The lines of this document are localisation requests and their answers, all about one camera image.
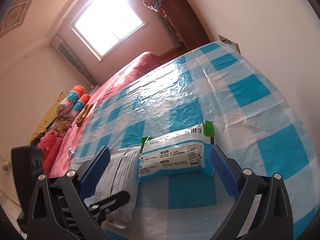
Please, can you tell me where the green white wipes pack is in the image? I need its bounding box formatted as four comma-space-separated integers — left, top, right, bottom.
138, 120, 215, 182

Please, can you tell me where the small white blue carton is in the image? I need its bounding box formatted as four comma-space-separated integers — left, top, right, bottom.
68, 148, 75, 161

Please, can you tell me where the grey plastic mailer bag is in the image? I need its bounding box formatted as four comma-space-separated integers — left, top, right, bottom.
85, 146, 140, 230

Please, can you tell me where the brown crumpled wrapper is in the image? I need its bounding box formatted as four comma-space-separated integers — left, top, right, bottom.
76, 103, 94, 127

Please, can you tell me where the rolled colourful blanket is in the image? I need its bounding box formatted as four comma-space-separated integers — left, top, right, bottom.
56, 85, 90, 121

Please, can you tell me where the blue checkered tablecloth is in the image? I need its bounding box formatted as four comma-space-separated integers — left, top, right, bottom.
73, 42, 319, 239

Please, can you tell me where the pink bed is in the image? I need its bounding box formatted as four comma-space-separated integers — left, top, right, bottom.
50, 51, 162, 178

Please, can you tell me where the grey curtain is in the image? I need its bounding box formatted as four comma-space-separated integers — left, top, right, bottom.
52, 35, 97, 86

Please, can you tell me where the window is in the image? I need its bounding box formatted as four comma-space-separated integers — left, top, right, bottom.
72, 0, 145, 61

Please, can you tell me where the brown wooden cabinet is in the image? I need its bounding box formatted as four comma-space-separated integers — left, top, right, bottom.
161, 0, 210, 51

